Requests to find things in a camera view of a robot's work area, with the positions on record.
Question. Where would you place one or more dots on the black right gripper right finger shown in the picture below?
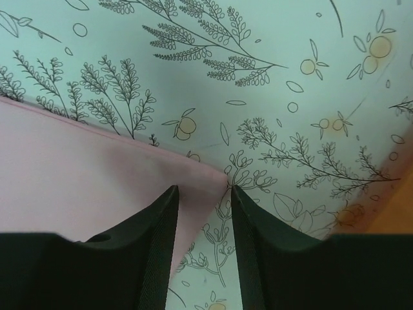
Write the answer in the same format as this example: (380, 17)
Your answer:
(282, 268)

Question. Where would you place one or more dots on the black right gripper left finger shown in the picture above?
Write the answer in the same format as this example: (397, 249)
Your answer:
(125, 267)

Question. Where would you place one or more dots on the pink t shirt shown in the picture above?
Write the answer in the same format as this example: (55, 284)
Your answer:
(61, 176)

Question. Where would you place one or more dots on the floral patterned table mat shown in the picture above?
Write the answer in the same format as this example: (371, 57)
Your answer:
(306, 105)

